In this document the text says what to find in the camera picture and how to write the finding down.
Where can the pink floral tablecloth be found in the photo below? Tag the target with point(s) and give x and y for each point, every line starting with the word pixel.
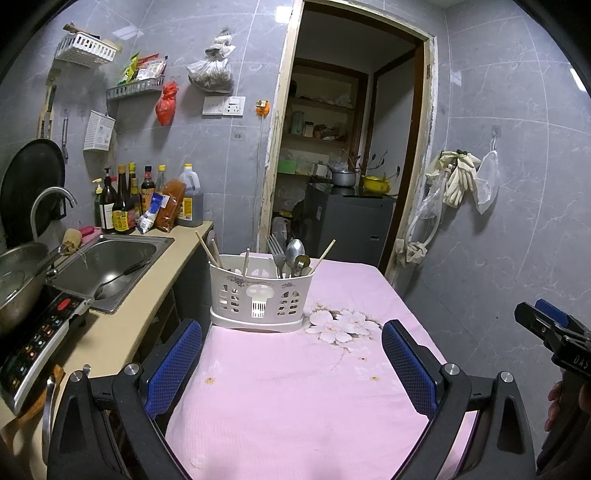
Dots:
pixel 300 392

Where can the large dark sauce bottle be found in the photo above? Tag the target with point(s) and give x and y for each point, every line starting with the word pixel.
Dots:
pixel 122 212

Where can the knotted cream cloth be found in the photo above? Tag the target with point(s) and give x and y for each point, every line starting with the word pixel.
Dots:
pixel 411 253

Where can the white basket shelf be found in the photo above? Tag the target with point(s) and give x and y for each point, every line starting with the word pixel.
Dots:
pixel 85 50

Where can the cream rubber gloves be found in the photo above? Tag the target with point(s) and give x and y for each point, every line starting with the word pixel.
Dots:
pixel 455 180

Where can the orange noodle packet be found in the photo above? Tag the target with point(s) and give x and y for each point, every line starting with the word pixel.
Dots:
pixel 170 207

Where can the steel fork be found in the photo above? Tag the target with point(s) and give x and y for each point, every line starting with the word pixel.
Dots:
pixel 281 256
pixel 272 254

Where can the yellow snack packet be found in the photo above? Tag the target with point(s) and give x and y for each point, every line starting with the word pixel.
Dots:
pixel 129 69

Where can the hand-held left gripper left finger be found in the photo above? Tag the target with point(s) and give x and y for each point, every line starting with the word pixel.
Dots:
pixel 173 364

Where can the clear glass bottle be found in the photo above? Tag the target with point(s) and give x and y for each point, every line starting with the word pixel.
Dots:
pixel 161 180

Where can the grey cabinet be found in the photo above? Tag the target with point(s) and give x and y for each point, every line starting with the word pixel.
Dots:
pixel 346 221

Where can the wooden shelf unit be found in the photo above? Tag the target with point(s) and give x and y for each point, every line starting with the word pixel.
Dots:
pixel 318 120

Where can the red cap sauce bottle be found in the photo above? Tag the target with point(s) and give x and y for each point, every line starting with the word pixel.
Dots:
pixel 147 187

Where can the red plastic bag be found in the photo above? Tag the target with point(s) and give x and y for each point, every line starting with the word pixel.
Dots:
pixel 166 106

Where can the dried plant twigs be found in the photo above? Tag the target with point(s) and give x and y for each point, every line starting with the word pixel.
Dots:
pixel 374 164

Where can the yellow cap sauce bottle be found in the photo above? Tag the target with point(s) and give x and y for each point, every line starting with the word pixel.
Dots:
pixel 135 189

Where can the white plastic containers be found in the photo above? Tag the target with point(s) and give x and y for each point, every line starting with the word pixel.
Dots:
pixel 281 227

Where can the tan loofah sponge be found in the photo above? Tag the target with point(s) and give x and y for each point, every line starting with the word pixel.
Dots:
pixel 72 242

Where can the red snack packets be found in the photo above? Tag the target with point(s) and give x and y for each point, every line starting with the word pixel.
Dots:
pixel 151 67

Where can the steel faucet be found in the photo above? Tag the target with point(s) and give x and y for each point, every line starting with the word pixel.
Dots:
pixel 37 207

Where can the clear bag of dried goods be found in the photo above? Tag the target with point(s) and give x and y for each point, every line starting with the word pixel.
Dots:
pixel 211 71

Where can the cooking oil jug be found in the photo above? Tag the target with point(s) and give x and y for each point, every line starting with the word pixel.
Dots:
pixel 190 203

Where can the grey wall shelf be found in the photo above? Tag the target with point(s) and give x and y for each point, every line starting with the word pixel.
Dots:
pixel 134 90

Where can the person's right hand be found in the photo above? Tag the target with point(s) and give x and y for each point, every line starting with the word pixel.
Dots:
pixel 554 406

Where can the hanging steel peeler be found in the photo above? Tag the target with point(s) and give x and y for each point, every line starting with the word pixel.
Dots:
pixel 64 138

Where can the white mesh bag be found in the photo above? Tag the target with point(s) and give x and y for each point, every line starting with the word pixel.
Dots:
pixel 487 184

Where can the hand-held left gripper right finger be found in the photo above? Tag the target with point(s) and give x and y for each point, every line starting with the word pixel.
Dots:
pixel 408 364

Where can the white wall box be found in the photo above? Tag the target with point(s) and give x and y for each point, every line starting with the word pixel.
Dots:
pixel 99 131

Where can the beige kitchen counter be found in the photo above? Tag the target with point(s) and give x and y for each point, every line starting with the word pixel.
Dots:
pixel 124 332

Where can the worn wooden door frame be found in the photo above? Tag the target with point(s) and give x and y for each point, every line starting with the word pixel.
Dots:
pixel 272 161

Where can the white wall socket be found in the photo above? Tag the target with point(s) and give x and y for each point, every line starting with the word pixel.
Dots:
pixel 224 106

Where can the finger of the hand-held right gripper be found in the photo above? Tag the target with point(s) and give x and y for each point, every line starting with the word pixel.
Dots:
pixel 531 318
pixel 551 310

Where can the black induction cooker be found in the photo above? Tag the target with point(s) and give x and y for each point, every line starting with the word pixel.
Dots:
pixel 41 341

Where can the wooden knife rack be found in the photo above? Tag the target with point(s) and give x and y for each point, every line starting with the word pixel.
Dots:
pixel 46 115

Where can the aluminium pot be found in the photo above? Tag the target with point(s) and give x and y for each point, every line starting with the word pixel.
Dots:
pixel 342 179

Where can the white plastic utensil holder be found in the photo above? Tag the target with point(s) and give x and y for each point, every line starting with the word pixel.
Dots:
pixel 240 295

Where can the orange wall hook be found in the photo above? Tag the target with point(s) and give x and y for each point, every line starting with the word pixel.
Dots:
pixel 262 108

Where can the pink scrubber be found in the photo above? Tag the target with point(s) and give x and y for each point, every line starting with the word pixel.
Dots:
pixel 90 230

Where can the small wall hook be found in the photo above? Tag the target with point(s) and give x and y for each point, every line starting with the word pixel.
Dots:
pixel 495 130

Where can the black round pan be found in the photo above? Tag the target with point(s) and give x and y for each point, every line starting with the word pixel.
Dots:
pixel 32 175

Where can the green box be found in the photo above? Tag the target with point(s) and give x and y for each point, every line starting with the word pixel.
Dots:
pixel 286 166

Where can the yellow bowl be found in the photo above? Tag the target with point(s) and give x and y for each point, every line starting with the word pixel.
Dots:
pixel 376 184

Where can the steel wok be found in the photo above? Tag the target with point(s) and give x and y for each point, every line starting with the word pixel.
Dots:
pixel 18 286

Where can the steel sink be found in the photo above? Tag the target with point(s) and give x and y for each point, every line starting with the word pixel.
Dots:
pixel 115 258

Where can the large steel spoon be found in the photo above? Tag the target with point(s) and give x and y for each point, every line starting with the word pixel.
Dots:
pixel 294 251

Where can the golden spoon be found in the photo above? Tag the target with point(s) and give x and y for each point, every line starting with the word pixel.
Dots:
pixel 302 263

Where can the clear plastic bag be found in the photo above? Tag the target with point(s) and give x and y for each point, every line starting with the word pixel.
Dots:
pixel 431 203

